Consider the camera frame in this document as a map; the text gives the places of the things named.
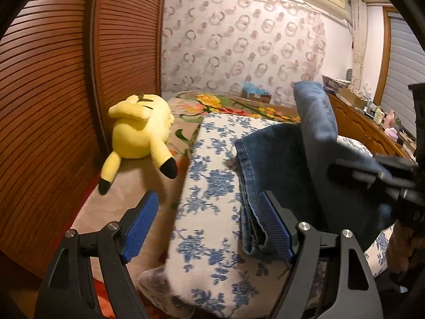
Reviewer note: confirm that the person's right hand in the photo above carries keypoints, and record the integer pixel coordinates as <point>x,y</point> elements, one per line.
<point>401,249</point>

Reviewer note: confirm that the yellow plush toy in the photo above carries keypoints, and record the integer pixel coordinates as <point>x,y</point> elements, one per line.
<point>139,129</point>

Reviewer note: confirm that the blue denim pants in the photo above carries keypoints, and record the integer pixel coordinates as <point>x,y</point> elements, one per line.
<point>292,159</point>

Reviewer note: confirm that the white blue floral quilt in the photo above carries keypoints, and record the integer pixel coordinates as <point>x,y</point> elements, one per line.
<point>212,179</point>

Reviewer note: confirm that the brown louvered wardrobe door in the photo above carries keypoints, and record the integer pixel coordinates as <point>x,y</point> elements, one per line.
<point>43,106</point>
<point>129,46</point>

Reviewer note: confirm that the white lace curtain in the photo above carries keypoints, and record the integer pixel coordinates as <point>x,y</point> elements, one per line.
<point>358,40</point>

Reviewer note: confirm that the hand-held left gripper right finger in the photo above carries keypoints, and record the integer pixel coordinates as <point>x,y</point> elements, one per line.
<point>274,229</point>

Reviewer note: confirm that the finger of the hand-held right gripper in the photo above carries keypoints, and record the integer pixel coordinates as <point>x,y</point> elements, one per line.
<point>395,162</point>
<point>358,174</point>

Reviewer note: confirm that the floral fleece blanket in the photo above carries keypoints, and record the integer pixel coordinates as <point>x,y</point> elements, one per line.
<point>132,179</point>

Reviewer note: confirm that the pink bottle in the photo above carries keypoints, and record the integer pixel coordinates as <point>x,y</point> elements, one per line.
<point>391,123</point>

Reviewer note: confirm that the wooden dresser with clutter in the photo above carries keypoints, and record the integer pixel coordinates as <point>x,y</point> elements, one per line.
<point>358,119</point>

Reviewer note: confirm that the small cardboard box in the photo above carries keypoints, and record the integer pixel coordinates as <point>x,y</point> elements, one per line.
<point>260,98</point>

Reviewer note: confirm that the open cardboard box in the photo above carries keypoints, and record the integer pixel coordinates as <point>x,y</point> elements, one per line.
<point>353,97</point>

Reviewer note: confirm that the blue plastic bag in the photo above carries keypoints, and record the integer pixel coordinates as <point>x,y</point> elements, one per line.
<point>254,87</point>

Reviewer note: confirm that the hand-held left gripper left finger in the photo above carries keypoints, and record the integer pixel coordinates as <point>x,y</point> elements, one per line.
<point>141,226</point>

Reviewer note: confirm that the grey window blind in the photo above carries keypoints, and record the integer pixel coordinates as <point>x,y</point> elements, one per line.
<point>405,63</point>

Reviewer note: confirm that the white printed box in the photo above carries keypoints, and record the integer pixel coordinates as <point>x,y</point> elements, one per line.
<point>335,83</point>

